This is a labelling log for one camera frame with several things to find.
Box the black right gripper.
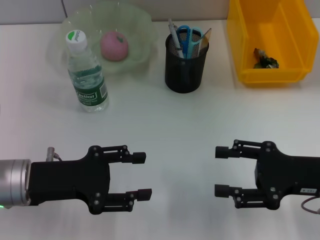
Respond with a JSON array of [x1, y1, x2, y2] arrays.
[[214, 139, 320, 210]]

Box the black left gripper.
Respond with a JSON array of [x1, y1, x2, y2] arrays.
[[27, 144, 153, 215]]

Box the clear green-label water bottle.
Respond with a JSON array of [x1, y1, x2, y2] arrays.
[[65, 29, 110, 114]]

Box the green plastic wrapper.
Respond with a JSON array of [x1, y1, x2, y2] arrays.
[[252, 47, 279, 69]]

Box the blue scissors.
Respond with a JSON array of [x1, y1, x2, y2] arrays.
[[176, 24, 204, 60]]

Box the clear plastic ruler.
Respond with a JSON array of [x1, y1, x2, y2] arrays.
[[197, 27, 213, 59]]

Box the silver ballpoint pen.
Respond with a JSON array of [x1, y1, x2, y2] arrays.
[[167, 18, 185, 59]]

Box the black mesh pen holder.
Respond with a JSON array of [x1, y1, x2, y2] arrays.
[[164, 28, 210, 94]]

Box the green translucent fruit bowl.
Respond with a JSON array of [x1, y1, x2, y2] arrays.
[[60, 2, 158, 75]]

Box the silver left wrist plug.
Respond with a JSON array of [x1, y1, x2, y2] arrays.
[[45, 146, 64, 162]]

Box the yellow plastic bin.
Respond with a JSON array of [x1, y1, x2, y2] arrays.
[[226, 0, 319, 89]]

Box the grey right wrist cable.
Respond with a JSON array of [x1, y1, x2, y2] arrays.
[[300, 196, 320, 215]]

